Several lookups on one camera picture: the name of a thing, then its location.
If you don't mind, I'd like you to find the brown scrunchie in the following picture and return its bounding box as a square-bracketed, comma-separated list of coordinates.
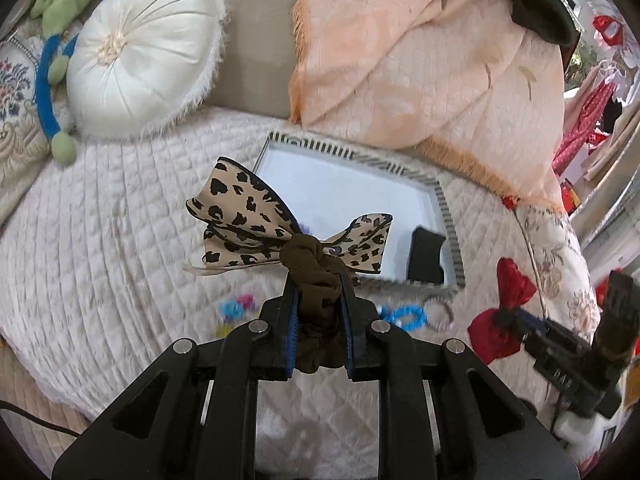
[280, 234, 346, 374]

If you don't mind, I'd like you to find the embroidered floral pillow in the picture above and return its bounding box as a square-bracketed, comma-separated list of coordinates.
[0, 18, 50, 221]

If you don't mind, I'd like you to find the black cable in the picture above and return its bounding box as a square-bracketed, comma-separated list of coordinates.
[0, 398, 84, 438]

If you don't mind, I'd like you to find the blue bead bracelet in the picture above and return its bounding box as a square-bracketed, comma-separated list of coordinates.
[380, 302, 431, 334]

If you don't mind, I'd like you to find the silver bead bracelet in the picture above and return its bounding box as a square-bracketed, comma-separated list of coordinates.
[422, 294, 457, 332]

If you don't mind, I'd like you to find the floral beige pillow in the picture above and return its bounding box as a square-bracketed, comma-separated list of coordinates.
[514, 205, 601, 342]

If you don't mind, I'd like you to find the round white satin cushion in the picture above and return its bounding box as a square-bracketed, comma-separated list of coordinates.
[66, 0, 228, 141]

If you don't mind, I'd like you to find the red satin bow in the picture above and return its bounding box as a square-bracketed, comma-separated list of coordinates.
[468, 258, 537, 365]

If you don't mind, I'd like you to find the green plush toy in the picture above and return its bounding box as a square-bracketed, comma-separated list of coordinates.
[29, 0, 99, 167]

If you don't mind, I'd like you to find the black velvet cushion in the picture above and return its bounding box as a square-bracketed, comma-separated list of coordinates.
[407, 226, 446, 285]

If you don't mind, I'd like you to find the peach fringed blanket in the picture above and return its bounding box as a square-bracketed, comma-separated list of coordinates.
[288, 0, 564, 210]

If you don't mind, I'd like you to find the striped tray box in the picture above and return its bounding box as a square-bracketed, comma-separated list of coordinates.
[253, 131, 465, 294]

